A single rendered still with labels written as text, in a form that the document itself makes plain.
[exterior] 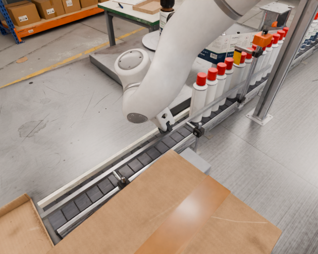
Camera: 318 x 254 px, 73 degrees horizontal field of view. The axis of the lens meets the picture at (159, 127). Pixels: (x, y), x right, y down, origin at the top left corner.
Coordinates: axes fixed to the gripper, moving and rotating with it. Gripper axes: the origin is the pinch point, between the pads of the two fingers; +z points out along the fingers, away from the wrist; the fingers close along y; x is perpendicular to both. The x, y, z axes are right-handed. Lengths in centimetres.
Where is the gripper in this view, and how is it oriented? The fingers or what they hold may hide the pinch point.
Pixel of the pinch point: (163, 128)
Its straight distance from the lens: 74.5
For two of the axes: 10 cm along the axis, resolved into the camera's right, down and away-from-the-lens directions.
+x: -7.1, 6.8, -1.9
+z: 2.6, 5.0, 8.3
